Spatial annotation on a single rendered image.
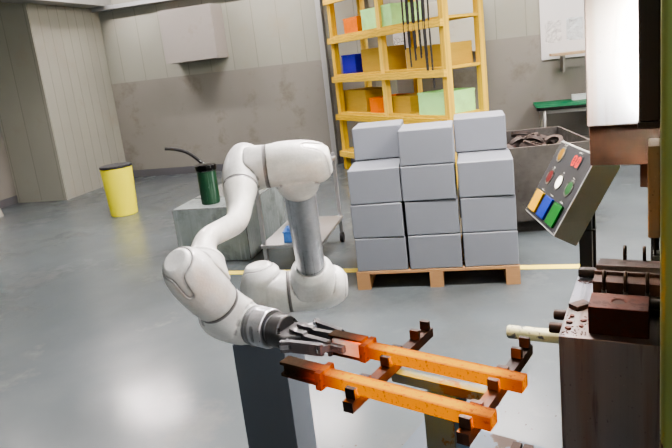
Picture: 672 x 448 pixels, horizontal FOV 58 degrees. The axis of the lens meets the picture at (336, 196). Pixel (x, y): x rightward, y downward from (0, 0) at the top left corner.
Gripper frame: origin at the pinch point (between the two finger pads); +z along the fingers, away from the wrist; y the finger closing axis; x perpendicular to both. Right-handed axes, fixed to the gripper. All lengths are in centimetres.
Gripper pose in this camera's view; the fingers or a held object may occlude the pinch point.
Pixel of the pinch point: (350, 345)
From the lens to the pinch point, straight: 126.4
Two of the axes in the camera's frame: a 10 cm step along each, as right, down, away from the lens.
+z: 8.1, 0.4, -5.9
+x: -1.1, -9.7, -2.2
